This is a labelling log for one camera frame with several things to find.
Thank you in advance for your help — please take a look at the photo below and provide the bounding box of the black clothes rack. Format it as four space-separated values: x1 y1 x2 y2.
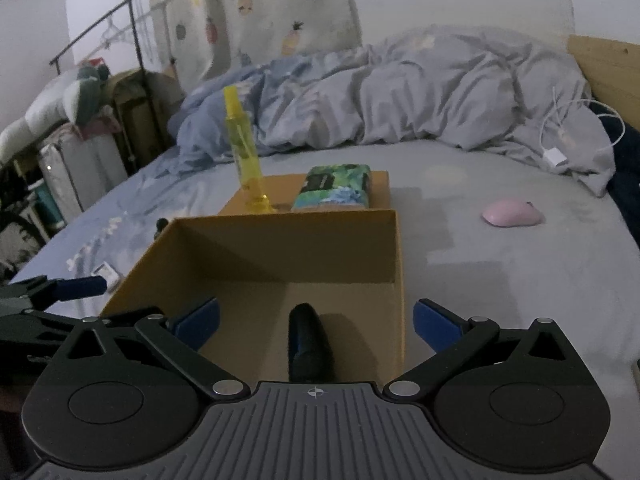
48 0 166 176

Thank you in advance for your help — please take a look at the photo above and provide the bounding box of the yellow spray bottle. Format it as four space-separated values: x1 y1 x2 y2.
224 86 273 214

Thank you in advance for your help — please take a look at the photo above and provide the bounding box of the grey blue duvet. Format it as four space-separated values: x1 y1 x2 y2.
167 25 615 195

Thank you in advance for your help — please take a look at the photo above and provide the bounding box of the pink computer mouse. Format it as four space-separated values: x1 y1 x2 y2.
482 200 544 229

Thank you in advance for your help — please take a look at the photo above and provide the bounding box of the white charger with cable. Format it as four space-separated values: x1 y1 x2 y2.
538 88 627 171

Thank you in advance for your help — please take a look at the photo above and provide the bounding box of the brown bedside cabinet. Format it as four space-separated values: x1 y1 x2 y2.
102 70 184 176

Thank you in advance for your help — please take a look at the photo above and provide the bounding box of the pineapple print curtain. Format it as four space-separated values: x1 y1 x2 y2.
150 0 361 90

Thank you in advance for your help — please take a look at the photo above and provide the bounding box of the blue black electric shaver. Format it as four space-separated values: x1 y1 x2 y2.
288 304 336 384

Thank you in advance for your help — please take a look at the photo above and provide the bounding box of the grey patterned bed sheet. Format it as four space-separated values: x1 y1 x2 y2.
22 140 639 411

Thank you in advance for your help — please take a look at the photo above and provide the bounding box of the wooden headboard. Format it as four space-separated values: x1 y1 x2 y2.
567 35 640 129

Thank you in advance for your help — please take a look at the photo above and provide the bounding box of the white green plush toy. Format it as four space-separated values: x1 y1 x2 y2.
1 64 110 167

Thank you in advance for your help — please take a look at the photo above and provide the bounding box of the brown cardboard box lid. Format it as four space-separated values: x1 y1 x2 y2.
218 169 392 217

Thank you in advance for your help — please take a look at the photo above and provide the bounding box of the green tissue pack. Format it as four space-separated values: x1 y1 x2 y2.
292 164 371 210

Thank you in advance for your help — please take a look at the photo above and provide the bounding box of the black cylindrical handheld device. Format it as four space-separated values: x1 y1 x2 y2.
153 218 169 240

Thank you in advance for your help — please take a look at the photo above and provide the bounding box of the brown cardboard box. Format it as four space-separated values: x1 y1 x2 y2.
102 209 406 385

